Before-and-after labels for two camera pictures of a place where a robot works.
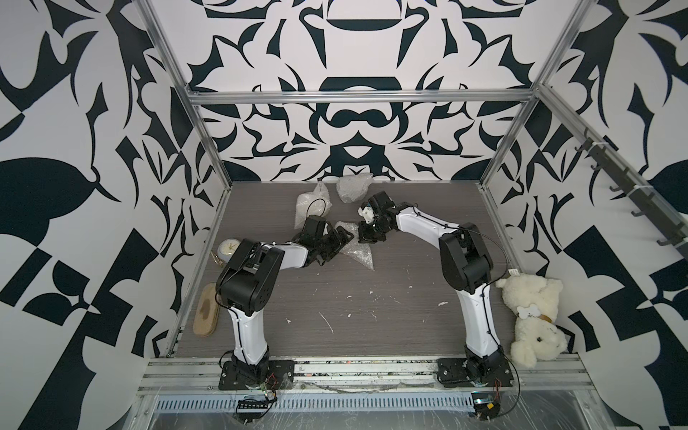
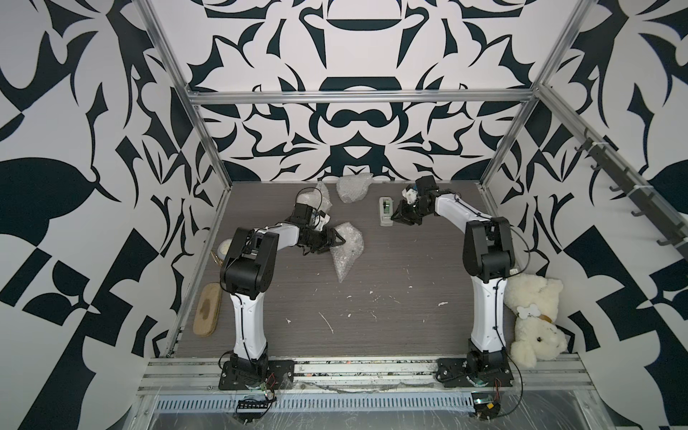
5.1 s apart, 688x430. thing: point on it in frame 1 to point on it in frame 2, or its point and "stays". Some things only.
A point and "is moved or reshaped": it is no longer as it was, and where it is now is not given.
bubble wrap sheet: (315, 202) stays
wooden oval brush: (207, 311) stays
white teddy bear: (536, 300) stays
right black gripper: (363, 235) to (401, 213)
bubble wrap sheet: (353, 187) stays
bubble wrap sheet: (359, 251) is moved or reshaped
